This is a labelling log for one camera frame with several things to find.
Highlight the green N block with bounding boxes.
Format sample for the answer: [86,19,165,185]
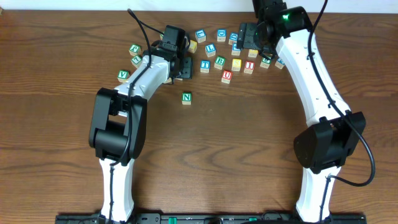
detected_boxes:
[182,92,192,105]

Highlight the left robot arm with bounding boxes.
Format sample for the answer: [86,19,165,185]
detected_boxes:
[89,47,193,223]

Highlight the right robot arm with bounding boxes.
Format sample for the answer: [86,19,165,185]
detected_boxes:
[237,1,366,223]

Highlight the blue tilted D block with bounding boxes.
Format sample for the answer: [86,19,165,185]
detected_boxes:
[228,32,238,45]

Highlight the yellow block second row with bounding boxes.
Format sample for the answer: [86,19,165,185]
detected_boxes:
[188,40,198,54]

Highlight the blue T block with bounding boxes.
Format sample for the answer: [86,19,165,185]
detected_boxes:
[200,60,211,73]

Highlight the yellow O block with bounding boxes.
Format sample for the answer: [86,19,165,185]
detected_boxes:
[164,78,173,84]

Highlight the yellow block right top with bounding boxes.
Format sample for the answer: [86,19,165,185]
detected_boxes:
[248,49,259,58]

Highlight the blue 5 block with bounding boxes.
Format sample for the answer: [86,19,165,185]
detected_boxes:
[231,43,241,56]

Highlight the blue L block middle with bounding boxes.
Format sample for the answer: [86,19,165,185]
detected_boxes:
[205,44,216,57]

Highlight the blue l block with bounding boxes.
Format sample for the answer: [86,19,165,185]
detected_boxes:
[195,29,206,43]
[205,44,216,57]

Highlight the blue L block top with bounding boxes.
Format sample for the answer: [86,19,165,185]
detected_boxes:
[195,29,206,43]

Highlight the red I block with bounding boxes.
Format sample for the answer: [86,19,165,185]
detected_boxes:
[244,61,255,74]

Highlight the green B block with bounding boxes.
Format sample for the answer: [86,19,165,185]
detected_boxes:
[214,56,226,70]

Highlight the green J block right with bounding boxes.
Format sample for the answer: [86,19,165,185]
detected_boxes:
[260,57,271,69]

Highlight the green j block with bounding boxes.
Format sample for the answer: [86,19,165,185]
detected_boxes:
[260,57,271,69]
[129,44,142,57]

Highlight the red U block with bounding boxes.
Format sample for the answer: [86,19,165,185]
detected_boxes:
[221,70,233,84]

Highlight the blue 2 block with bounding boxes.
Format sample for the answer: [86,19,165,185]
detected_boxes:
[275,58,285,69]

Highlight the green 7 block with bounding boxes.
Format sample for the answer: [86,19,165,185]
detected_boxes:
[131,55,142,68]

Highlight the green J block left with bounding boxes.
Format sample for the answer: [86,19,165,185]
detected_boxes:
[129,44,142,57]

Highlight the green V block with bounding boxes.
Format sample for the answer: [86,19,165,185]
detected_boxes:
[117,70,130,83]

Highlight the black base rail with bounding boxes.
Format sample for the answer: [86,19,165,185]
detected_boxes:
[55,212,368,224]

